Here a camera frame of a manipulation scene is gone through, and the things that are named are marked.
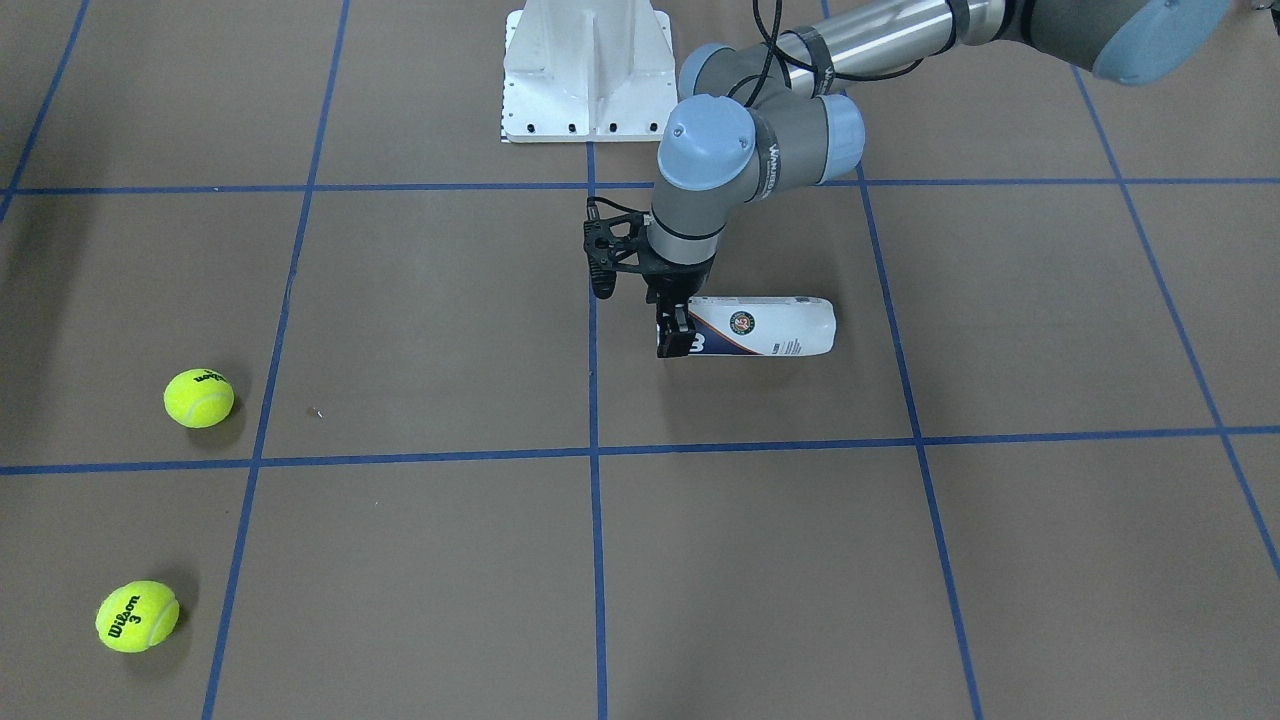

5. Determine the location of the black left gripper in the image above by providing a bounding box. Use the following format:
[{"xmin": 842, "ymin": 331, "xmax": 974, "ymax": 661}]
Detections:
[{"xmin": 582, "ymin": 199, "xmax": 714, "ymax": 359}]

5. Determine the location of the white blue tennis ball can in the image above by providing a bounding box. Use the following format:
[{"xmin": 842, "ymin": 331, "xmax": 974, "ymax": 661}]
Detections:
[{"xmin": 687, "ymin": 296, "xmax": 837, "ymax": 357}]

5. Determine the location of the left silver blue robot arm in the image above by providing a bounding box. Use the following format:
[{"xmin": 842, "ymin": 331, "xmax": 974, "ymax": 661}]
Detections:
[{"xmin": 584, "ymin": 1, "xmax": 1230, "ymax": 359}]

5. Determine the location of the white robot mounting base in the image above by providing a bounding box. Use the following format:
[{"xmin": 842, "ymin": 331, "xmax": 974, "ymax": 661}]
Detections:
[{"xmin": 500, "ymin": 1, "xmax": 678, "ymax": 143}]

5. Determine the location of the yellow tennis ball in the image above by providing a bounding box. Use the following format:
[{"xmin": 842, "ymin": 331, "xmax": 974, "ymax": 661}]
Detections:
[
  {"xmin": 95, "ymin": 580, "xmax": 180, "ymax": 653},
  {"xmin": 163, "ymin": 368, "xmax": 236, "ymax": 429}
]

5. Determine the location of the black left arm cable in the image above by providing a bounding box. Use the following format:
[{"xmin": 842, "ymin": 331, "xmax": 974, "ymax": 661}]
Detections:
[{"xmin": 730, "ymin": 0, "xmax": 925, "ymax": 106}]

